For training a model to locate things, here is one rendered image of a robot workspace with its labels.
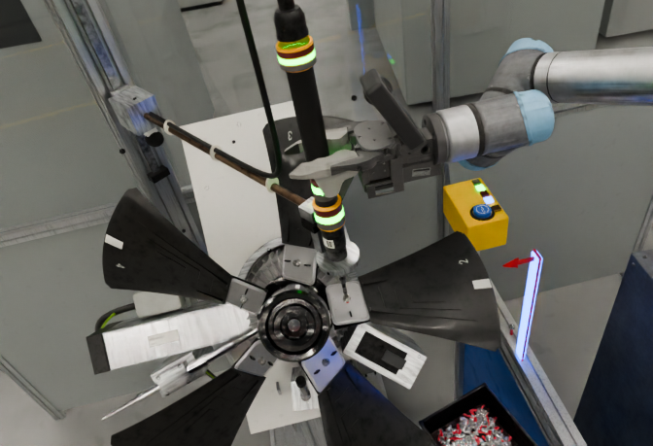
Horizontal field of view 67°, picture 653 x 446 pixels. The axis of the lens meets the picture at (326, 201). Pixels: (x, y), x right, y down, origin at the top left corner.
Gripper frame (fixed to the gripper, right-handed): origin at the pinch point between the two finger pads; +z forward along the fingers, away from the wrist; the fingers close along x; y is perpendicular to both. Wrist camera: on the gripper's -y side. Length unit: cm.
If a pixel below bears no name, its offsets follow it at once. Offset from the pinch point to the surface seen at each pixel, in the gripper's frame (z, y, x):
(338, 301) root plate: -1.6, 31.7, -0.1
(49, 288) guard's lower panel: 91, 76, 70
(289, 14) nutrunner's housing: -2.9, -19.4, -1.8
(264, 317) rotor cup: 10.6, 26.2, -4.1
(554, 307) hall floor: -94, 150, 65
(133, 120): 33, 12, 45
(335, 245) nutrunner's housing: -3.0, 15.8, -2.2
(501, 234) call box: -43, 48, 21
